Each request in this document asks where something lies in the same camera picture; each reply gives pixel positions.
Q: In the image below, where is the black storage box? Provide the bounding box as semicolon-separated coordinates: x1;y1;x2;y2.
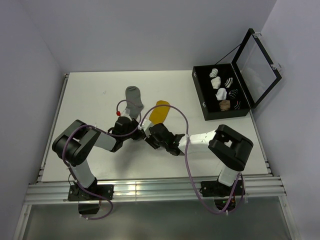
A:
192;63;250;121

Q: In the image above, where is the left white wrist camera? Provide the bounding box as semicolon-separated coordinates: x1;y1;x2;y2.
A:
116;108;131;119

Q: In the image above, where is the black white striped rolled sock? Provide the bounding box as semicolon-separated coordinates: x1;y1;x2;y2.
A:
224;77;233;89

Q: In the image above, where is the grey sock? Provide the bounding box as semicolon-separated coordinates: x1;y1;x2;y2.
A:
125;86;144;119

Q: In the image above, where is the white rolled sock upper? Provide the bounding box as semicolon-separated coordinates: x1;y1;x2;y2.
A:
210;76;221;89

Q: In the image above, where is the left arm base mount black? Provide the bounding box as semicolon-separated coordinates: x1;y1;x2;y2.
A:
67;184;114;202

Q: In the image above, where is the dark colourful striped rolled sock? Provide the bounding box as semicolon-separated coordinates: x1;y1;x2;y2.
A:
230;100;241;110

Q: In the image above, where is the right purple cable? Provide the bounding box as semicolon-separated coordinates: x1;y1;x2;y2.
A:
139;104;246;215

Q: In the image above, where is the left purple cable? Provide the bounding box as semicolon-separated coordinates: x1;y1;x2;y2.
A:
63;99;141;221

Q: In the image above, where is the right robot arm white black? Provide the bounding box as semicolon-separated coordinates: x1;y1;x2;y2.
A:
144;123;254;195

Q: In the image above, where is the black electronics box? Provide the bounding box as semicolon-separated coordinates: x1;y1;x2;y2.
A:
78;203;100;216

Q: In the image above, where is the purple cable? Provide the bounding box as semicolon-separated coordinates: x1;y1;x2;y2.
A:
139;104;246;215
63;99;141;221

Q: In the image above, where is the aluminium frame rail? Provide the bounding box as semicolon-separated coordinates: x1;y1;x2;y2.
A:
13;175;286;240

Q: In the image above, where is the white rolled sock lower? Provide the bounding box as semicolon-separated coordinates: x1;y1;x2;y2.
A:
215;88;227;101

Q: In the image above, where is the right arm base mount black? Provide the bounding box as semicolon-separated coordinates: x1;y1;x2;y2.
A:
199;180;246;198

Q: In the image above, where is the glass box lid black frame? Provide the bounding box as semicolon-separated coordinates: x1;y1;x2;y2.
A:
231;28;282;109

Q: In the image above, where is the yellow sock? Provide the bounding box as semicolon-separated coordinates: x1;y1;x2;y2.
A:
149;100;170;125

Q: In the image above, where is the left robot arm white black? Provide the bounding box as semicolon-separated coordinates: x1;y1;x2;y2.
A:
52;116;138;200

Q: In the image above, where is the brown rolled sock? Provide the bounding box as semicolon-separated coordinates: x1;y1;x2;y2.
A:
219;100;231;112

